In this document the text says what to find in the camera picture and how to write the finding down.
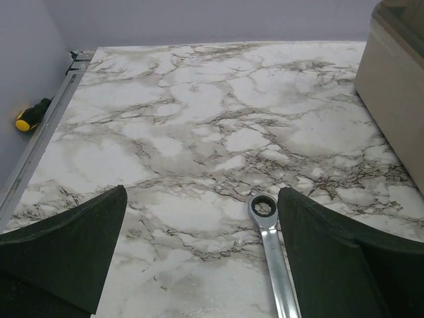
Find silver ratchet combination wrench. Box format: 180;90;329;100
247;193;301;317

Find aluminium table edge rail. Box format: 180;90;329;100
1;50;95;231

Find yellow black screwdriver at edge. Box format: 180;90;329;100
15;98;52;132

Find translucent brown tool box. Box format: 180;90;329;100
354;1;423;189

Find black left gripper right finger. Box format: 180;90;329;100
278;187;423;317

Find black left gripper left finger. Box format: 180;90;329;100
1;185;127;315

